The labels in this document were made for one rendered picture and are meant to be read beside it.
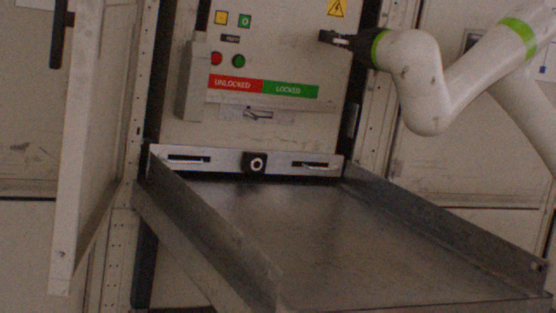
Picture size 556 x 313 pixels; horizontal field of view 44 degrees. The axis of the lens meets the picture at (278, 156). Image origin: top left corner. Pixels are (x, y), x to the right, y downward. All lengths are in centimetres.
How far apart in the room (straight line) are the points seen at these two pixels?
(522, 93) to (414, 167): 35
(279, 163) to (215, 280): 68
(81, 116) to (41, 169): 60
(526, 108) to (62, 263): 123
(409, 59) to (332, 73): 44
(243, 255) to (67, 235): 29
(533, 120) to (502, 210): 47
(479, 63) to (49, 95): 93
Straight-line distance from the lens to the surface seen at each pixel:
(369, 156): 188
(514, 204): 229
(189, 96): 154
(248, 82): 171
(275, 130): 177
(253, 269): 110
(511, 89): 186
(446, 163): 202
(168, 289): 175
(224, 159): 171
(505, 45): 166
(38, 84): 151
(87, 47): 94
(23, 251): 161
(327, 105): 178
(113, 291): 171
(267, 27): 171
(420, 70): 142
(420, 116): 146
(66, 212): 99
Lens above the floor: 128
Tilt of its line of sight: 12 degrees down
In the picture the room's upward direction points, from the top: 10 degrees clockwise
